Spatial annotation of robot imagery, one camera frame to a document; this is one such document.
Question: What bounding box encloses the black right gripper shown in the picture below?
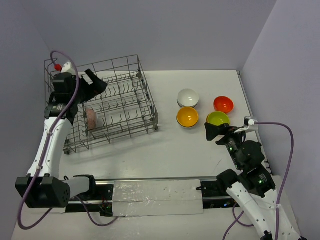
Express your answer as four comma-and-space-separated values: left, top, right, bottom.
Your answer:
204, 121, 248, 169

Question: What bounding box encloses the yellow-orange bowl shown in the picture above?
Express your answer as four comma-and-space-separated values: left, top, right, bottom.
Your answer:
176, 107, 199, 123

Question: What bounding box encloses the pink speckled bowl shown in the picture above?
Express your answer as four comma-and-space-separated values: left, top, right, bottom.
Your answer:
85, 108, 98, 131

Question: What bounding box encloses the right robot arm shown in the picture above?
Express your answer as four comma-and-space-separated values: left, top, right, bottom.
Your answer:
204, 117, 303, 240

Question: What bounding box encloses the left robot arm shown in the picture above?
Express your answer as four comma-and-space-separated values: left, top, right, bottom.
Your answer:
15, 69, 108, 209

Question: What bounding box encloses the lime green bowl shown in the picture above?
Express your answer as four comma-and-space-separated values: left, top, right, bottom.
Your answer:
209, 111, 230, 126

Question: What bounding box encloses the red-orange bowl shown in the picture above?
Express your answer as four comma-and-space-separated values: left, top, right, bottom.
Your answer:
213, 96, 234, 114

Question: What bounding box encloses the light blue ribbed bowl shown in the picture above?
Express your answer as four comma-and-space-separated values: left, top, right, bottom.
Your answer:
177, 121, 198, 129

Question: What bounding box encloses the white patterned bowl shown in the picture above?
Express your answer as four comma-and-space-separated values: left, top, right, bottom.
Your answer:
177, 88, 200, 108

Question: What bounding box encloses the silver taped cover plate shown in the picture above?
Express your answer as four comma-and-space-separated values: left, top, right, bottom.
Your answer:
112, 179, 204, 217

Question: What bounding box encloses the grey wire dish rack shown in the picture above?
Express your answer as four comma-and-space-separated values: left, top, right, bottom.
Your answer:
43, 54, 160, 155

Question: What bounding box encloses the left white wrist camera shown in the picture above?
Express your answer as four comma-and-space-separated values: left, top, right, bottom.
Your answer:
54, 61, 76, 75

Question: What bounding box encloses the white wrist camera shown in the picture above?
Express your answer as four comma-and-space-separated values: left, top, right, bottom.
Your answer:
235, 116, 259, 133
54, 61, 76, 75

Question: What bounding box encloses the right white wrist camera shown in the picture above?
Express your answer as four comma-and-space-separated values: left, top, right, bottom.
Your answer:
235, 116, 259, 133

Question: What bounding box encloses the black mounting rail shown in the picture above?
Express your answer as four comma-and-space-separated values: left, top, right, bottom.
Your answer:
65, 178, 234, 217

